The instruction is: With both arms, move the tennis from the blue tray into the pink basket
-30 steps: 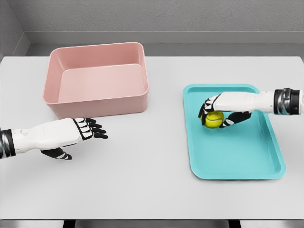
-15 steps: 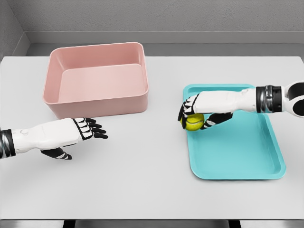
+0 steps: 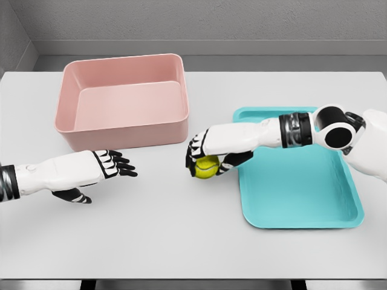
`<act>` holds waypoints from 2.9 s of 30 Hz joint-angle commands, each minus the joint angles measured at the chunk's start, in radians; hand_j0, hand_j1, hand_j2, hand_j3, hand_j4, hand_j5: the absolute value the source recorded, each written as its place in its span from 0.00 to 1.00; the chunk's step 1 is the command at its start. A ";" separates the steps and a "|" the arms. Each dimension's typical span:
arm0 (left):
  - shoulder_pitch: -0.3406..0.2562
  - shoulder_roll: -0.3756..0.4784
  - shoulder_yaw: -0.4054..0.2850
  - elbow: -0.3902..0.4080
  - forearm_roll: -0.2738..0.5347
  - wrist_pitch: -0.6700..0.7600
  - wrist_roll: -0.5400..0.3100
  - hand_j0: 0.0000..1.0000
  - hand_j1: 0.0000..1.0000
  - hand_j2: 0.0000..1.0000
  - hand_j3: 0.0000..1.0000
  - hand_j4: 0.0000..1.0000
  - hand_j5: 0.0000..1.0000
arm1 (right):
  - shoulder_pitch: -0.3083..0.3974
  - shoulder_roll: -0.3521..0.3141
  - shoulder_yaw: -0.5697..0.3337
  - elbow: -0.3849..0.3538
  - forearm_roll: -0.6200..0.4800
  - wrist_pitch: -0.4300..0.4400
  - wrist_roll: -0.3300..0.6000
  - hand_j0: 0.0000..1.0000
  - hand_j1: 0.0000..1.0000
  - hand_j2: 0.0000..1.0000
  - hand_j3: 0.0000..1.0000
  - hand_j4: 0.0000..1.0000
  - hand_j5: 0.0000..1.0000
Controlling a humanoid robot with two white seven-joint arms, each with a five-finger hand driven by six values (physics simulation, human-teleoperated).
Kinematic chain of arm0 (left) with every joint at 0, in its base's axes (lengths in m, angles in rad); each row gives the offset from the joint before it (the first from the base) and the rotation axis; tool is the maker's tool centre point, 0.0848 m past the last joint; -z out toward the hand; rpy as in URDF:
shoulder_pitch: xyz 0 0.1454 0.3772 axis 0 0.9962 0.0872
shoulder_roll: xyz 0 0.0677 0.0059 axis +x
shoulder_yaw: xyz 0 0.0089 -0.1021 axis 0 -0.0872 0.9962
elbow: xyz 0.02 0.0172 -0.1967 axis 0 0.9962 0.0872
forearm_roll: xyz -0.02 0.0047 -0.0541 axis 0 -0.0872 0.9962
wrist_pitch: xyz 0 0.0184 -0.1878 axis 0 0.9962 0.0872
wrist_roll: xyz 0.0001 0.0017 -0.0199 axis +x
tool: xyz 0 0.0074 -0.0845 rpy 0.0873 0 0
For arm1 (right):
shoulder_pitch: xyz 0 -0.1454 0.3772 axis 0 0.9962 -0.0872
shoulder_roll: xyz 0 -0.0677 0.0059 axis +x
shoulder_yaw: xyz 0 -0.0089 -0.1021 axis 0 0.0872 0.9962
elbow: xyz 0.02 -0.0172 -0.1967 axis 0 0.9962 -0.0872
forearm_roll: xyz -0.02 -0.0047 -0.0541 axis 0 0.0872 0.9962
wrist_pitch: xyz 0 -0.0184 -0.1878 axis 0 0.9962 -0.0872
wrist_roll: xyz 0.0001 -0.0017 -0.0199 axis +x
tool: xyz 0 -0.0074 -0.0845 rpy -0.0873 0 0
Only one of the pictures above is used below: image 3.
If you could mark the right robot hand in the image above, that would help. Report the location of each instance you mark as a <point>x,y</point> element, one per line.
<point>223,137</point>

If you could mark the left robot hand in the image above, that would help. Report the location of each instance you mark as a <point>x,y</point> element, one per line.
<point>87,169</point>

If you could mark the yellow tennis ball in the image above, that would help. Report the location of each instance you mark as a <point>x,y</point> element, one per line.
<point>206,167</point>

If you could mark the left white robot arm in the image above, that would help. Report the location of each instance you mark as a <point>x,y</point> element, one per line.
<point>33,176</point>

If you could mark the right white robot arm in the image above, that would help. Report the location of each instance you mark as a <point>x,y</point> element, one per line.
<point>332,133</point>

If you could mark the pink rectangular basket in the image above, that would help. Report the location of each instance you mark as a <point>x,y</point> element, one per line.
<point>121,99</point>

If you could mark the blue rectangular tray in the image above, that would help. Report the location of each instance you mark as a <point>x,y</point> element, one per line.
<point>293,187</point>

